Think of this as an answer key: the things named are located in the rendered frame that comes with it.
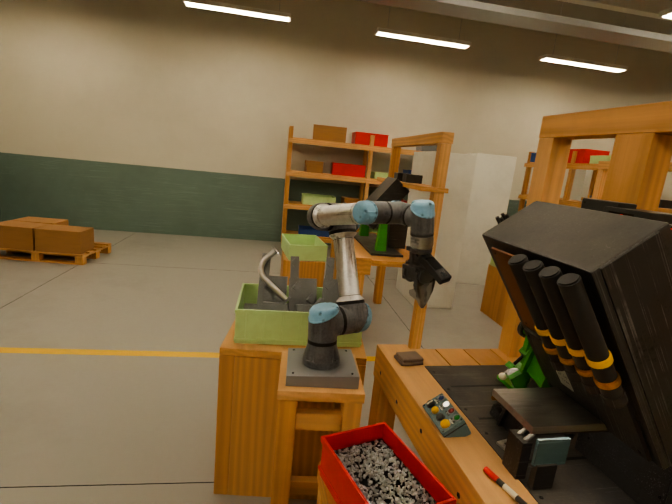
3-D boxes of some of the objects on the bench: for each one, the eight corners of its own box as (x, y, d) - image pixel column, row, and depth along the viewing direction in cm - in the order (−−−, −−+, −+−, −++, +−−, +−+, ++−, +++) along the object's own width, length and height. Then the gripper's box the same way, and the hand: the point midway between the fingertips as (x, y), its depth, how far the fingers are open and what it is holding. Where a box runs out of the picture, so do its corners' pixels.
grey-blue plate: (529, 490, 106) (540, 442, 103) (524, 484, 108) (535, 437, 105) (561, 487, 108) (573, 440, 105) (555, 481, 110) (567, 435, 107)
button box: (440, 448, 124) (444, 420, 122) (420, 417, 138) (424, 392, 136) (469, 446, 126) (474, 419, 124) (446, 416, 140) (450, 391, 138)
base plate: (717, 730, 63) (721, 720, 63) (423, 370, 168) (424, 365, 167) (901, 680, 73) (905, 671, 72) (514, 368, 177) (515, 364, 177)
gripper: (419, 241, 142) (417, 298, 149) (400, 246, 137) (399, 305, 144) (439, 247, 136) (436, 306, 142) (420, 253, 131) (417, 313, 137)
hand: (424, 305), depth 140 cm, fingers closed
